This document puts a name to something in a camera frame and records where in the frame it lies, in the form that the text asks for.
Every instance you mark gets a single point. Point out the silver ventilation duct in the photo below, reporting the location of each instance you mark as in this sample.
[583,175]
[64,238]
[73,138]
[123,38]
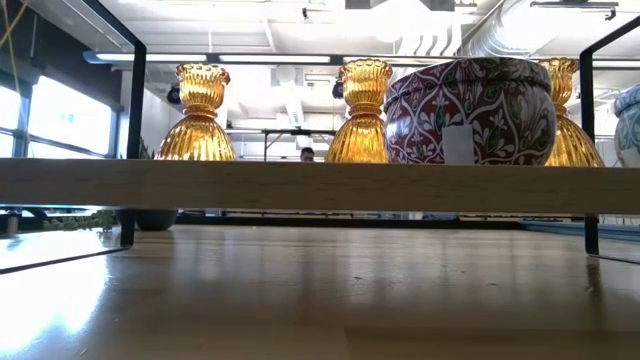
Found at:
[500,30]

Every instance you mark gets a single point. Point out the black frame table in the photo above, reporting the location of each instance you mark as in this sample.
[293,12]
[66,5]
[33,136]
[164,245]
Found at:
[295,132]

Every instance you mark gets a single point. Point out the person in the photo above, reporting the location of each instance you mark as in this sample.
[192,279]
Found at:
[307,155]

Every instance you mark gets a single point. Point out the black aluminium table frame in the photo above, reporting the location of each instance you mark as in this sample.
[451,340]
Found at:
[350,221]

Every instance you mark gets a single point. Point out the wooden shelf riser black legs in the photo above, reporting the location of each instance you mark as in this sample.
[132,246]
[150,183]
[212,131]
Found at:
[320,187]

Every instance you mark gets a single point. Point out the black ceiling spotlight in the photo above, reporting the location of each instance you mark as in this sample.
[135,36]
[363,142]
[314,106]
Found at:
[174,94]
[338,89]

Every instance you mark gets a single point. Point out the amber glass candlestick holder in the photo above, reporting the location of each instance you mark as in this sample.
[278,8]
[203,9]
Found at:
[197,135]
[572,145]
[361,135]

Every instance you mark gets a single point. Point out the white ceiling strip light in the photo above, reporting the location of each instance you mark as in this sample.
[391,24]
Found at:
[150,57]
[275,58]

